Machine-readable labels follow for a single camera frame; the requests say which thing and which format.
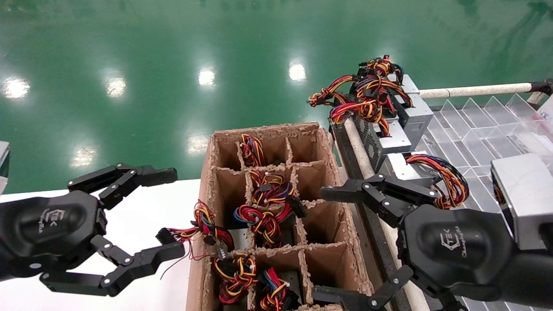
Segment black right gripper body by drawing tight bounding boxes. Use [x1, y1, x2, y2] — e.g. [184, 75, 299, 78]
[397, 204, 553, 311]

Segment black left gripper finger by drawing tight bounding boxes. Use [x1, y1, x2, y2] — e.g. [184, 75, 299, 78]
[67, 163, 178, 211]
[40, 235, 185, 298]

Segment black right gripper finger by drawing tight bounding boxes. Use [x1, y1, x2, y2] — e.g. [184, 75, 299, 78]
[313, 264, 414, 311]
[321, 173, 438, 228]

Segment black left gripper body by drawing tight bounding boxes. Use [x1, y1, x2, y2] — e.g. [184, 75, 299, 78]
[0, 190, 107, 282]

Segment silver power supply with cables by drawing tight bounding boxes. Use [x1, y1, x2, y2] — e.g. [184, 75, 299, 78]
[358, 55, 420, 95]
[380, 151, 470, 210]
[258, 267, 301, 311]
[352, 74, 435, 150]
[248, 171, 306, 218]
[308, 76, 400, 122]
[331, 98, 413, 171]

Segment brown divided cardboard box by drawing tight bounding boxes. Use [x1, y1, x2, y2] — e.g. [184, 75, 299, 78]
[186, 122, 375, 311]

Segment grey metal plate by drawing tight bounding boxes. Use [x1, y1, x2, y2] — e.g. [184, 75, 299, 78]
[0, 142, 10, 193]

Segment clear acrylic divided tray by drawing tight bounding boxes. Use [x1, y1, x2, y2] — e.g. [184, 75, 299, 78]
[391, 93, 553, 311]

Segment white foam padded rod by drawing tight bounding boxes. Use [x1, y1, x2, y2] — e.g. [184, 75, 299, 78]
[418, 82, 534, 100]

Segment black rod end clamp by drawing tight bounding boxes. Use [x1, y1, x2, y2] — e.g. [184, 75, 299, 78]
[531, 79, 553, 96]

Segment long white foam padded rail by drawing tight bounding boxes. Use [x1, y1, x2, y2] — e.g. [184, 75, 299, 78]
[343, 119, 430, 311]

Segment black metal frame rail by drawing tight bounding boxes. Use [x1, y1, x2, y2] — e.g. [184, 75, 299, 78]
[331, 121, 411, 311]

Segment wire bundle at box edge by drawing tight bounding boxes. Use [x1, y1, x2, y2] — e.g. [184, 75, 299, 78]
[156, 200, 252, 279]

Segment wire bundle front left cell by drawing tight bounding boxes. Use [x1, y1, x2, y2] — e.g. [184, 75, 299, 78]
[213, 248, 259, 305]

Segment wire bundle cell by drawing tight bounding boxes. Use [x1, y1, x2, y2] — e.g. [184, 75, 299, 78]
[213, 248, 259, 305]
[240, 134, 267, 168]

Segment wire bundle centre cells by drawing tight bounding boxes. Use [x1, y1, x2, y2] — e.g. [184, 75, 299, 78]
[233, 203, 295, 249]

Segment wire bundle back cell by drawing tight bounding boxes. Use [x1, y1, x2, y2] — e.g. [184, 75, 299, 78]
[240, 134, 267, 168]

